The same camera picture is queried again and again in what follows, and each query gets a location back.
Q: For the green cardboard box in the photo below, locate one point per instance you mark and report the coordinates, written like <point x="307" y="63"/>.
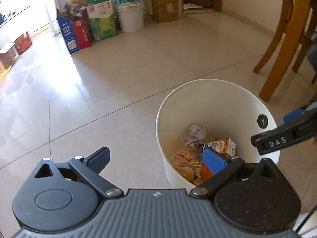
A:
<point x="102" y="19"/>

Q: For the blue cardboard box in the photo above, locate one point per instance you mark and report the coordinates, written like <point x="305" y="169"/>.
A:
<point x="68" y="33"/>

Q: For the wooden chair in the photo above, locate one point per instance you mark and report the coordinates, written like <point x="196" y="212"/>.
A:
<point x="296" y="25"/>

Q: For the brown cardboard box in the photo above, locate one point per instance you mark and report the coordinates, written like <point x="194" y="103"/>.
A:
<point x="165" y="10"/>

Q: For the white tissue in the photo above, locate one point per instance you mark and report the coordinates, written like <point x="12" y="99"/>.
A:
<point x="196" y="142"/>

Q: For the red storage box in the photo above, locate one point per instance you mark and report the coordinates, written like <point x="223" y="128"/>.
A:
<point x="23" y="43"/>

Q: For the lilac paper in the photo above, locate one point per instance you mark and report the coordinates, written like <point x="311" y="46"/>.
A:
<point x="197" y="132"/>

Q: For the clear plastic bag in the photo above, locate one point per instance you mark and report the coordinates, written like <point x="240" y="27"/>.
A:
<point x="188" y="163"/>

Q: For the white plastic trash bin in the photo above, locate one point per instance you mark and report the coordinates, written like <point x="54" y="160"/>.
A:
<point x="224" y="109"/>

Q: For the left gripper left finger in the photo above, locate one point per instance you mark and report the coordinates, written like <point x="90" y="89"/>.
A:
<point x="87" y="170"/>

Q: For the white plastic bucket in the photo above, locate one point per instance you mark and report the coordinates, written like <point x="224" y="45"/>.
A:
<point x="131" y="16"/>

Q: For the red cardboard box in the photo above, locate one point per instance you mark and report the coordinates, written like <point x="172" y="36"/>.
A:
<point x="82" y="33"/>

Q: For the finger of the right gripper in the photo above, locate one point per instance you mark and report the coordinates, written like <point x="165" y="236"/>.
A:
<point x="293" y="115"/>

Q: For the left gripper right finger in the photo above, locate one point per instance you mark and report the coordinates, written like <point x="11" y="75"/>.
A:
<point x="224" y="169"/>

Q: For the orange peel half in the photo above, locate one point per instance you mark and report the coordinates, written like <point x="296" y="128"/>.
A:
<point x="205" y="173"/>

